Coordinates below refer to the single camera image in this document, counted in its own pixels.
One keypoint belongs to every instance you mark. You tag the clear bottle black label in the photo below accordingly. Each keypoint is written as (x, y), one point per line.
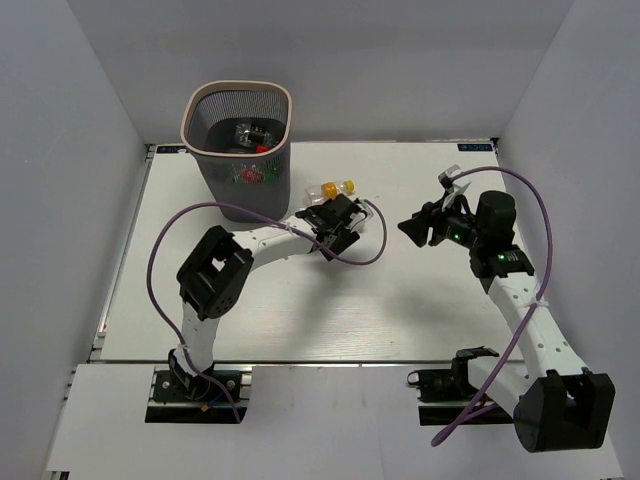
(252, 135)

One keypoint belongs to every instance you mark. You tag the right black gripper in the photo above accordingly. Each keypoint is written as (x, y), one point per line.
(430, 216)

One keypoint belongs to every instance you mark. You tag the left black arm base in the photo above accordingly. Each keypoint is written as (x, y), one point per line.
(170, 403)

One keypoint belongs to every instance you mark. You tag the clear bottle red label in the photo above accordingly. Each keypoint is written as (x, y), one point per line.
(250, 166)

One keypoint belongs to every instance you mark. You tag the clear bottle blue label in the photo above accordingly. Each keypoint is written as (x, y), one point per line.
(367, 214)

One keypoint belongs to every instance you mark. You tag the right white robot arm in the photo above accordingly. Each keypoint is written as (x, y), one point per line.
(558, 404)

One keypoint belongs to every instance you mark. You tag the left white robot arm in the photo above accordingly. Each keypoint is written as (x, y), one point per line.
(214, 274)

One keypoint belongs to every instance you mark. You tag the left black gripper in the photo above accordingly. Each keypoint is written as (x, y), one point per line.
(345, 238)

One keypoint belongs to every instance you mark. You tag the grey mesh waste bin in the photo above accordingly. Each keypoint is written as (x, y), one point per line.
(207, 131)

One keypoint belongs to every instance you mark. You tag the green bottle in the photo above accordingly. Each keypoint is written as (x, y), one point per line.
(272, 172)

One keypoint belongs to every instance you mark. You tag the clear bottle orange cap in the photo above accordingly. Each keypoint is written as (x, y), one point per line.
(318, 194)

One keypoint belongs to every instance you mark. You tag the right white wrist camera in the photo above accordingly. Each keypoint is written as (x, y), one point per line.
(452, 187)

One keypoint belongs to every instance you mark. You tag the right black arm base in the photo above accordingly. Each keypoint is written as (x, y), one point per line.
(440, 401)

